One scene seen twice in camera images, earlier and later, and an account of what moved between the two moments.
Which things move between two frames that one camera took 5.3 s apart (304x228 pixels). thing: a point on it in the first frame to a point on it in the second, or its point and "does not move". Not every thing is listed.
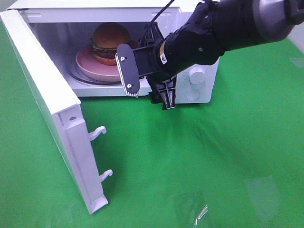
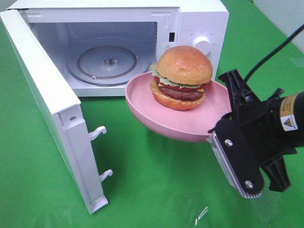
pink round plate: (87, 63) to (188, 125)
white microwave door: (62, 115) does not move
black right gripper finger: (163, 91) to (277, 171)
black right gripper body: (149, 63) to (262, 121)
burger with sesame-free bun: (106, 38) to (180, 76)
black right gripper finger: (151, 36) to (241, 95)
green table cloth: (236, 162) does not move
